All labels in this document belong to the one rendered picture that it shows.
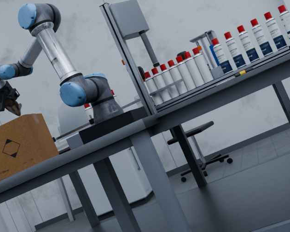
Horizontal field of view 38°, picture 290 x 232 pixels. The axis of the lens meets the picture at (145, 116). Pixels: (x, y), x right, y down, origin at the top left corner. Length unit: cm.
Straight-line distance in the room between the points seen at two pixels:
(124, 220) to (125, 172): 301
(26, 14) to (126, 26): 56
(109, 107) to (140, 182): 299
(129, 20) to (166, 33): 392
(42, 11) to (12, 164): 84
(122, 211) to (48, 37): 86
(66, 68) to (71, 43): 473
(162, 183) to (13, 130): 104
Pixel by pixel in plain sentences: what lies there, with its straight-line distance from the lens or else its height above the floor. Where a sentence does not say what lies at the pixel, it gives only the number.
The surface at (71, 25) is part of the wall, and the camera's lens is 672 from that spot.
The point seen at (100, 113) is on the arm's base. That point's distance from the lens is 201.
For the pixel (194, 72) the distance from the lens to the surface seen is 235.
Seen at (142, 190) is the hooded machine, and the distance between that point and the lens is 493.
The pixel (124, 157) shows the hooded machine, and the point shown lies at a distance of 491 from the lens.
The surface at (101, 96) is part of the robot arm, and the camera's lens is 202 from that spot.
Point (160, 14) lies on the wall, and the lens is 631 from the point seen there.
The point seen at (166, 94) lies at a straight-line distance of 239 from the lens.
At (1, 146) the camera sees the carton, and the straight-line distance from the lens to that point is 240.
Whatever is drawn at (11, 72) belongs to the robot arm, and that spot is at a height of 133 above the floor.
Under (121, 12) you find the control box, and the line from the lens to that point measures 235.
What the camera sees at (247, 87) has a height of 78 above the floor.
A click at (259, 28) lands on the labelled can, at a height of 103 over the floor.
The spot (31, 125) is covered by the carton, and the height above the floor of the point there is 105.
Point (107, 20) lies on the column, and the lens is 236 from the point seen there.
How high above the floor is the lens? 79
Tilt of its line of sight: 2 degrees up
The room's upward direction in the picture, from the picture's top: 24 degrees counter-clockwise
